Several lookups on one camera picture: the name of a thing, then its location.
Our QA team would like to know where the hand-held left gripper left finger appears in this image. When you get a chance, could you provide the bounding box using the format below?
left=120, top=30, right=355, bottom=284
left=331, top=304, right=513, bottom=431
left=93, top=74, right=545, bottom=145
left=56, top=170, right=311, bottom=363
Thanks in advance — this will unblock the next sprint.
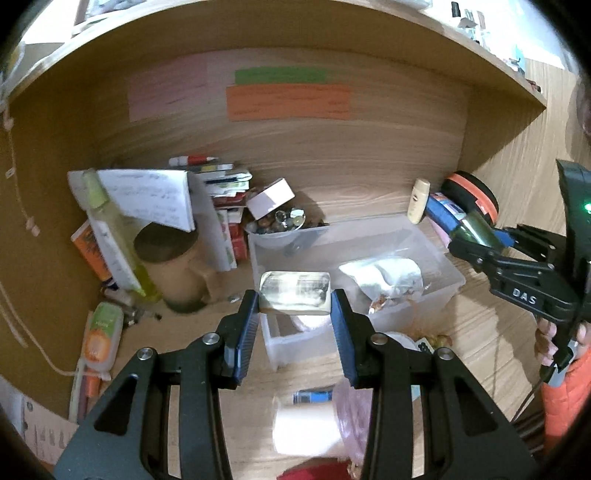
left=53, top=290, right=260, bottom=480

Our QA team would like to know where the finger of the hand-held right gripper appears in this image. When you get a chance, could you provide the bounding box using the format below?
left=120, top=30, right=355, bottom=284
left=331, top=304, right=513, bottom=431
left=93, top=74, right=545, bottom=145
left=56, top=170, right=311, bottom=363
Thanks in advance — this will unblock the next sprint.
left=501, top=224, right=568, bottom=262
left=448, top=235, right=556, bottom=283

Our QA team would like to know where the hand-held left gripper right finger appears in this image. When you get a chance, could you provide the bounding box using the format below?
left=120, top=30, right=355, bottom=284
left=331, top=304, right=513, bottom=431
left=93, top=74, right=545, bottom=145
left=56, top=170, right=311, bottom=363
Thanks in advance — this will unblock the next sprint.
left=330, top=288, right=539, bottom=480

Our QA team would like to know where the olive green shiny object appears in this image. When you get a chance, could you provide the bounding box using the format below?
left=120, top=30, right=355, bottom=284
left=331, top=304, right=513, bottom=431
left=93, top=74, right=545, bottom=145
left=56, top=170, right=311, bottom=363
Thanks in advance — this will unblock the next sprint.
left=455, top=216, right=505, bottom=251

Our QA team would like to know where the silver foil snack bag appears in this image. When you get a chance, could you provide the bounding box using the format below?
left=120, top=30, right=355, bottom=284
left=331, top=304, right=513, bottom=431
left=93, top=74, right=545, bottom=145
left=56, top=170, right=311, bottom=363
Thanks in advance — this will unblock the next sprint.
left=338, top=257, right=423, bottom=315

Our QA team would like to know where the small blue packet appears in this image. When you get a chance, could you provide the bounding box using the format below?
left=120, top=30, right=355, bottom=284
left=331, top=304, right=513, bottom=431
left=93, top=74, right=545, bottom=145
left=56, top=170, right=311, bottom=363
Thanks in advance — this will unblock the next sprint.
left=293, top=390, right=334, bottom=405

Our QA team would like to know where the clear plastic storage bin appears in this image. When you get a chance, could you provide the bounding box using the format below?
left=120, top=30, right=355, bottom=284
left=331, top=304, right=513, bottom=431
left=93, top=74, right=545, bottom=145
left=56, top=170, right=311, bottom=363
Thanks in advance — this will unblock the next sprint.
left=247, top=213, right=467, bottom=372

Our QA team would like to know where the pink cord bundle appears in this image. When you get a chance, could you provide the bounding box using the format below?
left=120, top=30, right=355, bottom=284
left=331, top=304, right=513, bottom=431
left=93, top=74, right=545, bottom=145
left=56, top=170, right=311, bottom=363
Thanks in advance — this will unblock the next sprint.
left=331, top=378, right=370, bottom=467

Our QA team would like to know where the person's right forearm orange sleeve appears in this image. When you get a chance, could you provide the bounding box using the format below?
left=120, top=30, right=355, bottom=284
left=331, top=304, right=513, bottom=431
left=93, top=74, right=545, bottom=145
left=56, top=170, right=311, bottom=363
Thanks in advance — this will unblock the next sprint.
left=541, top=346, right=591, bottom=455

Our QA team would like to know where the wooden desktop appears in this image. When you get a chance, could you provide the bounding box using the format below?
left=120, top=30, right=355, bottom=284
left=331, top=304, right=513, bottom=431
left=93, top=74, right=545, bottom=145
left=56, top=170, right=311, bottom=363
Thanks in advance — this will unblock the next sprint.
left=69, top=203, right=568, bottom=480

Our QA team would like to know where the person's right hand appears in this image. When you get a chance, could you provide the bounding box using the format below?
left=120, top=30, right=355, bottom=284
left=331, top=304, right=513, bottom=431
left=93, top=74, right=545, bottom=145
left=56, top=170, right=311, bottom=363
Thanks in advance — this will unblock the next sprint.
left=534, top=318, right=562, bottom=369

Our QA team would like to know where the blue patchwork pencil case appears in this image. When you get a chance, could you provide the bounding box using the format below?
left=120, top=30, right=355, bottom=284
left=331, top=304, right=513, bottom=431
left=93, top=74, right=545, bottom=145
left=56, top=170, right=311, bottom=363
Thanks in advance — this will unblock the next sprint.
left=425, top=193, right=467, bottom=232

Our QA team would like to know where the black and orange zip case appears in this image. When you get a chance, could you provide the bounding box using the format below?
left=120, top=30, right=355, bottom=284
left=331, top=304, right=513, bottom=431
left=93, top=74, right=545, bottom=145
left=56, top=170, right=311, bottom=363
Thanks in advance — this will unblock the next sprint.
left=441, top=171, right=500, bottom=229

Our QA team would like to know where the cream lotion bottle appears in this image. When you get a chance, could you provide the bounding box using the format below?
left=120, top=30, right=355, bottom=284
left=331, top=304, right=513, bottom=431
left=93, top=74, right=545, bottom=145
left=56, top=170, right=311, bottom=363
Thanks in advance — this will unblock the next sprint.
left=406, top=178, right=431, bottom=224

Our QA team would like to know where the brown ceramic mug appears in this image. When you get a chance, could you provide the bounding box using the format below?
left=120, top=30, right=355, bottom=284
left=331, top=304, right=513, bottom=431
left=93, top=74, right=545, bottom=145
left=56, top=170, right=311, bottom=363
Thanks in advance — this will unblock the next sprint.
left=134, top=222, right=219, bottom=313

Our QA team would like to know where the white paper roll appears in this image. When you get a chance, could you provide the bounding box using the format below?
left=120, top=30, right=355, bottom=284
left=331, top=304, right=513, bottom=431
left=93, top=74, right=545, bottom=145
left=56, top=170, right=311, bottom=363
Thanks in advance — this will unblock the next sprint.
left=271, top=395, right=347, bottom=457

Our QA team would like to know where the bowl of trinkets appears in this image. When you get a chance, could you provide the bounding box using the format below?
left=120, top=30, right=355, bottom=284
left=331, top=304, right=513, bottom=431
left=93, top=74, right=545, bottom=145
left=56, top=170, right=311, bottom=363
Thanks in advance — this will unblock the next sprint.
left=244, top=208, right=329, bottom=252

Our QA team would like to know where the stack of books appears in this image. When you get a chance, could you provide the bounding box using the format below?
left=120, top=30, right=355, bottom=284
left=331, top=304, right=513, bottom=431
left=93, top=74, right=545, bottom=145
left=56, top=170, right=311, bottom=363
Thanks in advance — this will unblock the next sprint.
left=187, top=161, right=254, bottom=271

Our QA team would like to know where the small white cardboard box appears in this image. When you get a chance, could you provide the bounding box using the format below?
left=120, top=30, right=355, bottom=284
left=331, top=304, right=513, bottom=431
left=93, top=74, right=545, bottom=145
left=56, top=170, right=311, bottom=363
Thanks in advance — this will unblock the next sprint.
left=246, top=178, right=296, bottom=220

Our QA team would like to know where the red cloth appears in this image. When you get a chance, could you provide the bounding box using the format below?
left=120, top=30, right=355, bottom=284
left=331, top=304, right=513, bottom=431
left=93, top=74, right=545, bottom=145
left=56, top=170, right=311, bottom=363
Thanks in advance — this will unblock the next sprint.
left=277, top=464, right=354, bottom=480

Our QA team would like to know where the green and orange wipes packet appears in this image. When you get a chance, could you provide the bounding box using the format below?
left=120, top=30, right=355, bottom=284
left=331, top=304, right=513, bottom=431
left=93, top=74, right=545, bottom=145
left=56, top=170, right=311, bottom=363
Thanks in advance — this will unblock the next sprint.
left=79, top=302, right=125, bottom=372

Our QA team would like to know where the yellow-green liquid bottle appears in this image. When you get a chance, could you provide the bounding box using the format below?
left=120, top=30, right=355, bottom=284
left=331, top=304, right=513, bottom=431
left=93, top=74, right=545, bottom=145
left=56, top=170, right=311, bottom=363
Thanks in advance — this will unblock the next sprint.
left=82, top=169, right=162, bottom=303

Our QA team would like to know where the white notepad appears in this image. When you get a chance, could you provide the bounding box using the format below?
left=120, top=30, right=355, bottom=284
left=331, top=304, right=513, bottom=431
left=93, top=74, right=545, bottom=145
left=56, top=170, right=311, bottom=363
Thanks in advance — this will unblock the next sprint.
left=96, top=169, right=197, bottom=232

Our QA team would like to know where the orange box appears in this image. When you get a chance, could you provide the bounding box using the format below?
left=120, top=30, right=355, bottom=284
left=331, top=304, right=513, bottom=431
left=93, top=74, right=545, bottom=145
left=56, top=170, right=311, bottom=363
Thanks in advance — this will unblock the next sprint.
left=70, top=220, right=114, bottom=283

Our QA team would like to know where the red and white glue stick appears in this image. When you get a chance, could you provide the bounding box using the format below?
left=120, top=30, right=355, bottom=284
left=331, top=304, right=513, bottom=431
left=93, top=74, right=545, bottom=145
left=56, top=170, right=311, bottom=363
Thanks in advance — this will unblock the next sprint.
left=168, top=155, right=219, bottom=167

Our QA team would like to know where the white paper sheet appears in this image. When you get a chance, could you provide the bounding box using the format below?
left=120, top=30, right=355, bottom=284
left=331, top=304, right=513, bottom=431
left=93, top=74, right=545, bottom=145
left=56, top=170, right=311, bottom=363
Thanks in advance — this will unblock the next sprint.
left=21, top=392, right=80, bottom=467

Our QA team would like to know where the row of small bottles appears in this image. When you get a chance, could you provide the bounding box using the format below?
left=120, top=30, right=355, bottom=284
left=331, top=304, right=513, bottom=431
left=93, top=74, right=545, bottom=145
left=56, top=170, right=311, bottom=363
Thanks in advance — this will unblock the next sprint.
left=448, top=1, right=492, bottom=49

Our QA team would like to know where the orange sticky note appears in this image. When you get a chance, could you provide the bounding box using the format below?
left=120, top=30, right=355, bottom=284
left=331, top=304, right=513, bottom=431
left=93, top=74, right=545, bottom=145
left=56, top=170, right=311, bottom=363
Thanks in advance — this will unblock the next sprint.
left=225, top=84, right=352, bottom=123

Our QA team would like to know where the pink sticky note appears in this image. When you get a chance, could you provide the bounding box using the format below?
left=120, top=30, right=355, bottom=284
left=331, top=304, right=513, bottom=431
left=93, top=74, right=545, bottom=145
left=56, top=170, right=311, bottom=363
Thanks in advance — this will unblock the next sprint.
left=127, top=58, right=211, bottom=123

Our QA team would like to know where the green sticky note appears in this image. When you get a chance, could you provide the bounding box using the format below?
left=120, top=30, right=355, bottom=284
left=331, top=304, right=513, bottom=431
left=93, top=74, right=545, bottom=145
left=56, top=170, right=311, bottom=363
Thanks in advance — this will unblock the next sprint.
left=233, top=67, right=328, bottom=85

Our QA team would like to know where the wooden shelf board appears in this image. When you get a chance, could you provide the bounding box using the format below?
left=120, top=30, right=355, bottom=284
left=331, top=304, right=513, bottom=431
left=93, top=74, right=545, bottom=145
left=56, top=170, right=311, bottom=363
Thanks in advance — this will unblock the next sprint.
left=0, top=0, right=548, bottom=121

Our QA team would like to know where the black cable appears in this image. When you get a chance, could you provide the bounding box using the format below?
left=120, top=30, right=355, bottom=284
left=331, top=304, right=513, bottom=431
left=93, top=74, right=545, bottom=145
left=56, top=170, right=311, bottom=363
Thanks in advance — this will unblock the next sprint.
left=508, top=369, right=555, bottom=425

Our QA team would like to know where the white cord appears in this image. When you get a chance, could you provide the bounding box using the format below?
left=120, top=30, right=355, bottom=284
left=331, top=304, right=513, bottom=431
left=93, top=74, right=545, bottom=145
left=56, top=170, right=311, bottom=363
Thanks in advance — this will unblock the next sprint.
left=0, top=104, right=81, bottom=377

